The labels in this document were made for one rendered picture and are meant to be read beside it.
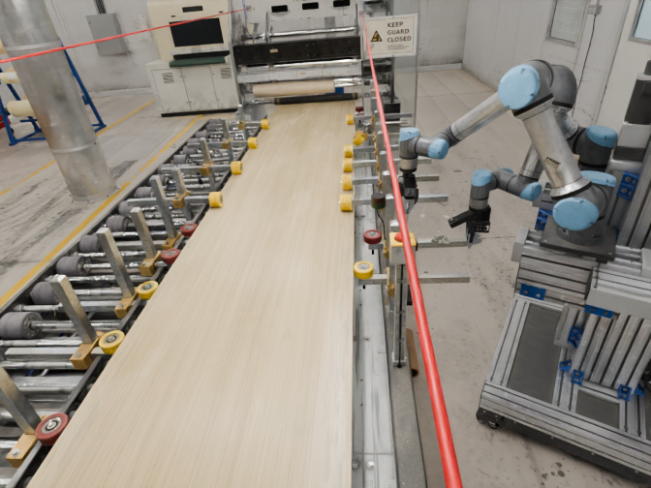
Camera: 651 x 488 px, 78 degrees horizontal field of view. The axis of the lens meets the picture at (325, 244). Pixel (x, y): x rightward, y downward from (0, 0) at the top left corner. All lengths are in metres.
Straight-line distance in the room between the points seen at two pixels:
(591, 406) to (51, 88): 5.02
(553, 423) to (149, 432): 1.59
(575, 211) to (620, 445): 1.06
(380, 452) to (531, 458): 0.99
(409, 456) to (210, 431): 0.56
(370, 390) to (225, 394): 0.55
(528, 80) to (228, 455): 1.30
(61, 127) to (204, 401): 4.22
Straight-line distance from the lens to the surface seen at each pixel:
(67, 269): 2.27
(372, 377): 1.59
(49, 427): 1.41
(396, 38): 4.07
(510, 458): 2.22
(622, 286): 1.64
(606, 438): 2.15
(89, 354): 1.66
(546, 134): 1.42
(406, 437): 1.36
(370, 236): 1.80
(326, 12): 4.35
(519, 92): 1.39
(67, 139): 5.18
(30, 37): 5.05
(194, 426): 1.22
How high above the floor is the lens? 1.85
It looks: 32 degrees down
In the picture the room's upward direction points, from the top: 5 degrees counter-clockwise
